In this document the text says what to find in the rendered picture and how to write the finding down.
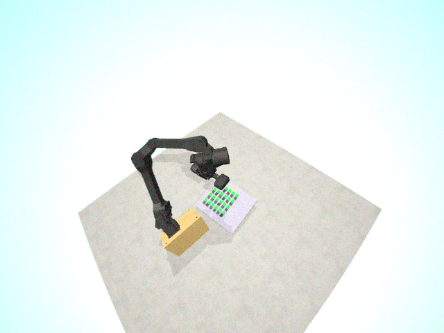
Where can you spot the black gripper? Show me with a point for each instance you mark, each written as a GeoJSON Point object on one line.
{"type": "Point", "coordinates": [221, 180]}

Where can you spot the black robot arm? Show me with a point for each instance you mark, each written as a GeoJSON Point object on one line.
{"type": "Point", "coordinates": [143, 162]}

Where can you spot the white switch panel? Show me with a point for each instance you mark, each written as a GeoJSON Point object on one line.
{"type": "Point", "coordinates": [228, 207]}

